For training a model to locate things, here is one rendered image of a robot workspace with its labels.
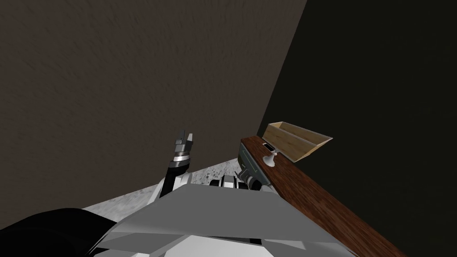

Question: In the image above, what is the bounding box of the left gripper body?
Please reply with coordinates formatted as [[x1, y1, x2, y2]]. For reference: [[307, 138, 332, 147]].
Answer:
[[174, 137, 194, 153]]

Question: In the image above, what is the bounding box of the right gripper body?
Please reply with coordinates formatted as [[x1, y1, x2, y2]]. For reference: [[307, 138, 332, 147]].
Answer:
[[237, 141, 273, 187]]

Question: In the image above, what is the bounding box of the silver round knob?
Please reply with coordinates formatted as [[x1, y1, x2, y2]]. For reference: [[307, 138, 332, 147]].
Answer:
[[263, 151, 279, 168]]

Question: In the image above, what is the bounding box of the light wood drawer box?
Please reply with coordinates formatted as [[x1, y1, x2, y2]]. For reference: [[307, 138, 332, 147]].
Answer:
[[262, 121, 334, 163]]

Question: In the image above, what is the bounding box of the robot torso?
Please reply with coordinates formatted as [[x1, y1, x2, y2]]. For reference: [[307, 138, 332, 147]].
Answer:
[[84, 174, 358, 257]]

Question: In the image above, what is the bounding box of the dark wood drawer front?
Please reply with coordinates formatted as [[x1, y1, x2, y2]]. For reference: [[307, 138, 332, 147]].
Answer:
[[241, 135, 408, 257]]

